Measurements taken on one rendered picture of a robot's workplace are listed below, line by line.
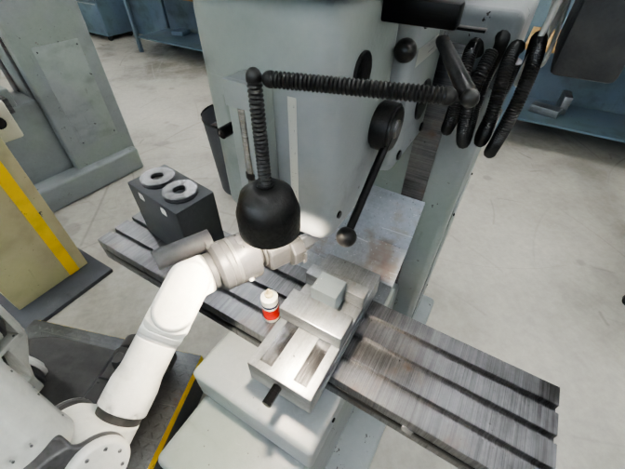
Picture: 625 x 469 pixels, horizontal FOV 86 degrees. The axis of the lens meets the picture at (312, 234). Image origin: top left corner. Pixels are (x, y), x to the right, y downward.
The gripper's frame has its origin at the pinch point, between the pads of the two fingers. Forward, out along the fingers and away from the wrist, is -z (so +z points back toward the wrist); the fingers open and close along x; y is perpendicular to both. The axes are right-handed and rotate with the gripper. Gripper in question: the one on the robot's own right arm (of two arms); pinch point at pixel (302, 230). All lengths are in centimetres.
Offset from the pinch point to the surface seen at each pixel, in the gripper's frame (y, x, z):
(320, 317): 16.4, -9.8, 2.2
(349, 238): -12.0, -15.9, 2.7
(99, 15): 81, 723, -52
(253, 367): 20.9, -9.4, 18.1
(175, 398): 84, 26, 39
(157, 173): 8, 49, 17
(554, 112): 91, 90, -355
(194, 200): 8.7, 32.5, 12.1
